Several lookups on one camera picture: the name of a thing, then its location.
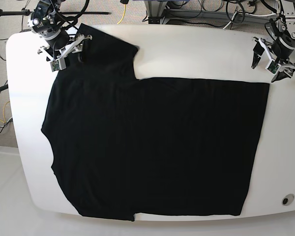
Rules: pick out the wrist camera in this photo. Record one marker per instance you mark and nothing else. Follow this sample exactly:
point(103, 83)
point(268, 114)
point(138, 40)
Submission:
point(272, 67)
point(58, 64)

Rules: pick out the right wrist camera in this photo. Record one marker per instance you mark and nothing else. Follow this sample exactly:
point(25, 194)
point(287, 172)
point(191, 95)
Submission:
point(58, 64)

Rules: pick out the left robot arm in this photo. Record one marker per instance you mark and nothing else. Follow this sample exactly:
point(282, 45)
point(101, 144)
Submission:
point(282, 31)

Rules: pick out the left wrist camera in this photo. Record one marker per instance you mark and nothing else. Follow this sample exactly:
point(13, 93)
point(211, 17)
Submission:
point(272, 67)

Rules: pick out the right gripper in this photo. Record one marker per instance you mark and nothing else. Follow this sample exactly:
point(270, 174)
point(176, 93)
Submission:
point(64, 44)

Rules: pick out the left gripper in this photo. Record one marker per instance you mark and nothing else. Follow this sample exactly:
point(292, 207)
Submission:
point(278, 51)

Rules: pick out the black tripod stand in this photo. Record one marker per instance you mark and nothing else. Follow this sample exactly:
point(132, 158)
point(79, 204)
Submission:
point(14, 13)

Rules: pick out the table cable grommet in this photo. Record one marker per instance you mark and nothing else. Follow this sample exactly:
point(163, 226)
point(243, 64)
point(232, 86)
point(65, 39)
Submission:
point(288, 199)

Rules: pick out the black T-shirt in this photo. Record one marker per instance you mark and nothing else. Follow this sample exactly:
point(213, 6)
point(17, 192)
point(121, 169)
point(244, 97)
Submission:
point(162, 146)

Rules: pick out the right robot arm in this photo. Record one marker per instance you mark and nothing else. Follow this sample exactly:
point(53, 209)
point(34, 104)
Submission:
point(60, 32)

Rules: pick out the grey metal base frame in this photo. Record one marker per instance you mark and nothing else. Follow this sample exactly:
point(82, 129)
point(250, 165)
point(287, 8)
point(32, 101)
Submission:
point(240, 15)

